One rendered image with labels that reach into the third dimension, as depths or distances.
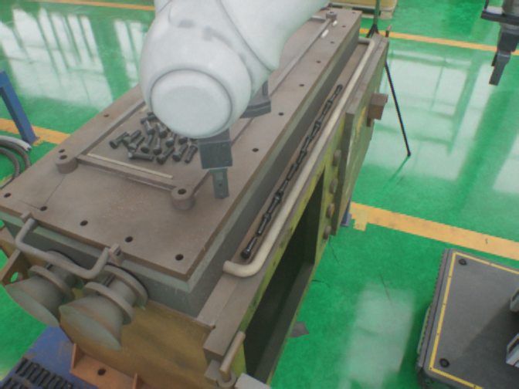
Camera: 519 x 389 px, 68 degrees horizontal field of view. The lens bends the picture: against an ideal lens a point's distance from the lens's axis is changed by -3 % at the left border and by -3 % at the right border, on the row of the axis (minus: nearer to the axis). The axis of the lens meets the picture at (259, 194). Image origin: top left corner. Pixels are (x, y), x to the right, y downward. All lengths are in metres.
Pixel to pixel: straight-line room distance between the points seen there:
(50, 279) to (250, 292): 0.37
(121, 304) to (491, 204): 2.64
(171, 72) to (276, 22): 0.11
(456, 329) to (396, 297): 0.50
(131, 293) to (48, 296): 0.16
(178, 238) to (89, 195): 0.22
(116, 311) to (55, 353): 0.82
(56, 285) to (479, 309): 1.68
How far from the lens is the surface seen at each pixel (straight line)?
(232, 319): 0.73
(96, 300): 0.72
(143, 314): 0.85
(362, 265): 2.38
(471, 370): 1.84
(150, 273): 0.70
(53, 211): 0.82
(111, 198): 0.79
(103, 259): 0.68
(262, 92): 0.62
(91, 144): 0.93
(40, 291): 0.83
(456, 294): 2.01
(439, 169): 3.17
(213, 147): 0.59
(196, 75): 0.34
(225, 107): 0.35
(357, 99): 1.33
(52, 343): 1.56
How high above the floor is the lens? 1.86
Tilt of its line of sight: 43 degrees down
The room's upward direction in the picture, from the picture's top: 2 degrees counter-clockwise
